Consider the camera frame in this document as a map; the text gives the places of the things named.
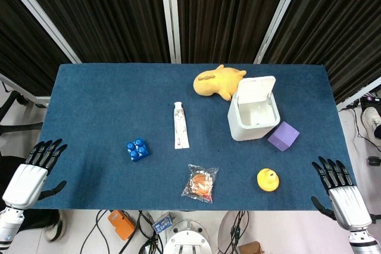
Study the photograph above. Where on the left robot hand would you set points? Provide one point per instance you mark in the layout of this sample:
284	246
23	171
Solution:
25	181

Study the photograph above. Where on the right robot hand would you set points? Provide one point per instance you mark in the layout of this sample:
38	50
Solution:
348	199

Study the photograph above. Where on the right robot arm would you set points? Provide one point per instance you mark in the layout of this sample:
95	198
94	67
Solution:
364	240

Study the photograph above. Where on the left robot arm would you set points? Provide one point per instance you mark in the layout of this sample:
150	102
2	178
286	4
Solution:
9	225

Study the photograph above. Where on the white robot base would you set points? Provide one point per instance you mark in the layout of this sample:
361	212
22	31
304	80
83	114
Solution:
187	240

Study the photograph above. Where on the white open-lid bin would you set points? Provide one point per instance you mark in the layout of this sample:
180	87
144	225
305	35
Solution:
253	111

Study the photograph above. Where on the white black shoe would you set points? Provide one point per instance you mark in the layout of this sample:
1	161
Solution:
372	120

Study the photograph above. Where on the yellow rubber duck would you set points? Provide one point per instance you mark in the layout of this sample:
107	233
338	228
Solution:
268	179

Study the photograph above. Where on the purple foam cube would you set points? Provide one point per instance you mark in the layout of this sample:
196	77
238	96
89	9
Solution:
282	136

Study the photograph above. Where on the orange box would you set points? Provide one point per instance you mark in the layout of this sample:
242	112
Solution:
120	224

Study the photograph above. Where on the brown cardboard box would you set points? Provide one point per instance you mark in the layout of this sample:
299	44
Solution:
250	248

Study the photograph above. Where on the blue building block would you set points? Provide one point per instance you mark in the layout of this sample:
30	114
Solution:
137	150

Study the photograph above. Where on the white round disc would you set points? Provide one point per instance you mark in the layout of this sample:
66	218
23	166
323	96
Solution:
227	230

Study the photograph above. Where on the blue table cloth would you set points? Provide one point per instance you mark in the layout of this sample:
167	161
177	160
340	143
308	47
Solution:
134	111

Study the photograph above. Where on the blue white small box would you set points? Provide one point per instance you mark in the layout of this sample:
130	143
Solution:
162	223

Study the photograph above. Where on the clear snack packet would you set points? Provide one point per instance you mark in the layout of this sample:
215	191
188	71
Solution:
201	183

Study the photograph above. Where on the white toothpaste tube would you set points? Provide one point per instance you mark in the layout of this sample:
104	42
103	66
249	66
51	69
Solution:
180	127

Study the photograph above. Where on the yellow plush toy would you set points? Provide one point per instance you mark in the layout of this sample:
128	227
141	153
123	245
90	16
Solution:
215	83

